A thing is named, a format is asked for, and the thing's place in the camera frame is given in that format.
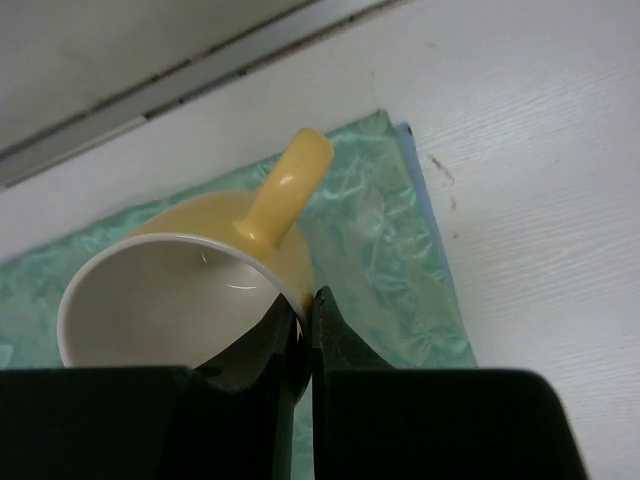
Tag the yellow ceramic mug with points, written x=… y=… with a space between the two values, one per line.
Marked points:
x=192 y=279

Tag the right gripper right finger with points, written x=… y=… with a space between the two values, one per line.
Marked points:
x=375 y=421

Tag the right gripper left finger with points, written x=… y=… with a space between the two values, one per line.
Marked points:
x=229 y=418

